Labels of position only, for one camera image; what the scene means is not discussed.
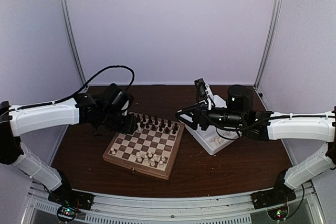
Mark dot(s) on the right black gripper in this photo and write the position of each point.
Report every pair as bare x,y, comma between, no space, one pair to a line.
199,116

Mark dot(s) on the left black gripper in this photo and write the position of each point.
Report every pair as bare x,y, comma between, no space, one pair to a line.
128,127

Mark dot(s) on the white tall piece carried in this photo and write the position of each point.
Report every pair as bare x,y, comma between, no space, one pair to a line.
139,157

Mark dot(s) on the white pawn second row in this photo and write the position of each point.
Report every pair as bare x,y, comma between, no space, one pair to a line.
155,157

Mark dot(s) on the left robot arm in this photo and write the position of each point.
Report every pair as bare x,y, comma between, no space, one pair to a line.
108,109

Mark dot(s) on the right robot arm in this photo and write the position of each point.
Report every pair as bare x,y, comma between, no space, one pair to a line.
238,116

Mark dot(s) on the pile of white chess pieces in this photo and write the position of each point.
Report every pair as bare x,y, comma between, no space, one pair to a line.
220,139

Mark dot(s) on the wooden chess board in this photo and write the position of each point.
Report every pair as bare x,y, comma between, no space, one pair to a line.
159,143

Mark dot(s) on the dark knight left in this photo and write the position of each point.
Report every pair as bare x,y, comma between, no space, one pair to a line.
138,118

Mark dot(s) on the dark rook right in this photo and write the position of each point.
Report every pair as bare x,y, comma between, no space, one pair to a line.
176,127

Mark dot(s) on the dark queen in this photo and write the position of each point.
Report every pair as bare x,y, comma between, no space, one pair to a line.
150,119

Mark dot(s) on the dark king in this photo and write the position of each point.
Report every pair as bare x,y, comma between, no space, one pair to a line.
156,120

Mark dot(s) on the white plastic tray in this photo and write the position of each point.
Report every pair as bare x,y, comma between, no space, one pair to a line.
203,137

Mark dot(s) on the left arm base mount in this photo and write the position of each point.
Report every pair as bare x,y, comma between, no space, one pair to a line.
67,197

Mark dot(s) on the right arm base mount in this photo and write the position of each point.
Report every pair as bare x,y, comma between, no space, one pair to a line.
279,194

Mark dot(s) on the right aluminium frame post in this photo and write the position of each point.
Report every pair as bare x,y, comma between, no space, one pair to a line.
276,10

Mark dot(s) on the front aluminium rail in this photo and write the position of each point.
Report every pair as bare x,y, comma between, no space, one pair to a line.
235,208

